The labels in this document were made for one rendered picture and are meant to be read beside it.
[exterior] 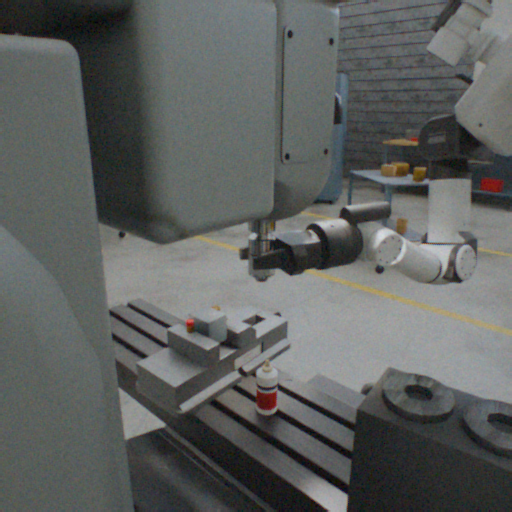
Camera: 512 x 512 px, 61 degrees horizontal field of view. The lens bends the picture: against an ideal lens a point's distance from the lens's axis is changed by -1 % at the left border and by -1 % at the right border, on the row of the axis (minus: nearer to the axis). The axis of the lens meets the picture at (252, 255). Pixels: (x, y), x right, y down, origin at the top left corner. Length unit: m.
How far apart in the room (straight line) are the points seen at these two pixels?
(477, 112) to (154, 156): 0.67
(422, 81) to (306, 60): 8.03
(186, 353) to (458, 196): 0.68
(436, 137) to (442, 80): 7.45
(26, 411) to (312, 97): 0.50
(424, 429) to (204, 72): 0.47
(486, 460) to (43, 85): 0.55
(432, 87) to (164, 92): 8.20
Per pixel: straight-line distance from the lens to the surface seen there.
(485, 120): 0.96
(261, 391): 0.84
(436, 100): 8.53
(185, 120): 0.45
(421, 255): 0.96
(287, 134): 0.60
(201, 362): 0.89
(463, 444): 0.59
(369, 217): 0.83
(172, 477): 0.85
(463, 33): 0.98
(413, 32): 8.81
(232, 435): 0.83
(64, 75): 0.34
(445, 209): 1.07
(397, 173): 4.44
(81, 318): 0.37
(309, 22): 0.64
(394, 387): 0.63
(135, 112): 0.45
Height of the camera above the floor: 1.48
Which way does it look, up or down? 19 degrees down
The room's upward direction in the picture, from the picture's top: straight up
